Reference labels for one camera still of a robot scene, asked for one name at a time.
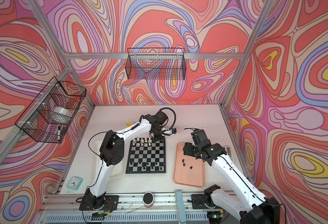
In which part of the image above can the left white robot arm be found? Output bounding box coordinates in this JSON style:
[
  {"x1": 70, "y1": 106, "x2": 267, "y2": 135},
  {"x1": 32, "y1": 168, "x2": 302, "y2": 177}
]
[{"x1": 81, "y1": 107, "x2": 176, "y2": 210}]

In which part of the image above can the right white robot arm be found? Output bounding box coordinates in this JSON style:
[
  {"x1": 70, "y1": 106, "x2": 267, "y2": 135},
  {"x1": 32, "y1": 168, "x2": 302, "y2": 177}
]
[{"x1": 183, "y1": 128, "x2": 280, "y2": 224}]

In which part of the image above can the black white chess board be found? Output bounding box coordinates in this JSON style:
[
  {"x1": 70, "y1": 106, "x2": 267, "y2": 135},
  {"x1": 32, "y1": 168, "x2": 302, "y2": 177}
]
[{"x1": 126, "y1": 138, "x2": 166, "y2": 174}]

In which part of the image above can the pink plastic tray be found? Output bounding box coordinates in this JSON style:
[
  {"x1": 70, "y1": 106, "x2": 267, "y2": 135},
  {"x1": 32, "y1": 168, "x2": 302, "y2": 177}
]
[{"x1": 173, "y1": 142, "x2": 205, "y2": 188}]

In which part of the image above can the white plastic tray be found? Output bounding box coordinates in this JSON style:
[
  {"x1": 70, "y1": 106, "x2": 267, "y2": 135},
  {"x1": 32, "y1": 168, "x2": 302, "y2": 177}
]
[{"x1": 91, "y1": 141, "x2": 123, "y2": 180}]

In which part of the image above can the black pink round speaker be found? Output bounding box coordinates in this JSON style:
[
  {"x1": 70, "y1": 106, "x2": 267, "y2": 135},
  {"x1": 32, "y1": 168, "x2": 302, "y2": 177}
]
[{"x1": 142, "y1": 192, "x2": 154, "y2": 208}]

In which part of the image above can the clear tape roll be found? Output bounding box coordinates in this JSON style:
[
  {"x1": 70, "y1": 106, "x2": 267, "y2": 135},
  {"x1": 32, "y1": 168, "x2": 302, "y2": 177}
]
[{"x1": 52, "y1": 106, "x2": 73, "y2": 117}]

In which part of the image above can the teal alarm clock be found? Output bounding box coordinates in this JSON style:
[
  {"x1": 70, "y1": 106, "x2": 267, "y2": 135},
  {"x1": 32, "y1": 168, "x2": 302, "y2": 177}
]
[{"x1": 67, "y1": 176, "x2": 83, "y2": 191}]

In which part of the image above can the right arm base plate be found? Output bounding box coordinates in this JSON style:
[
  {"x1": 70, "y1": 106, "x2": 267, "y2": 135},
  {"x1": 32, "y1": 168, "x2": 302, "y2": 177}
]
[{"x1": 187, "y1": 184, "x2": 223, "y2": 210}]

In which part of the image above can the black wire basket back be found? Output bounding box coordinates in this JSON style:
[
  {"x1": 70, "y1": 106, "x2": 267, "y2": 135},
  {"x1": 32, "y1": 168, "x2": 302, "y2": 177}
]
[{"x1": 125, "y1": 47, "x2": 186, "y2": 80}]

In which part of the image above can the black wire basket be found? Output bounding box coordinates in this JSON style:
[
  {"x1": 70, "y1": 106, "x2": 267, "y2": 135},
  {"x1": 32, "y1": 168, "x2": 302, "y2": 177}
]
[
  {"x1": 125, "y1": 47, "x2": 186, "y2": 80},
  {"x1": 15, "y1": 77, "x2": 87, "y2": 144}
]

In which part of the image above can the grey blue rail bracket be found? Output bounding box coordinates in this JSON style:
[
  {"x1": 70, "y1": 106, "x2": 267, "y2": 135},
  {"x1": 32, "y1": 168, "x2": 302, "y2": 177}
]
[{"x1": 175, "y1": 189, "x2": 187, "y2": 224}]

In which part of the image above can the black wire basket left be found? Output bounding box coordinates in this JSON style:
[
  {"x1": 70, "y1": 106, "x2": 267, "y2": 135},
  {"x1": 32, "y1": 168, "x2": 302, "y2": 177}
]
[{"x1": 15, "y1": 77, "x2": 87, "y2": 144}]

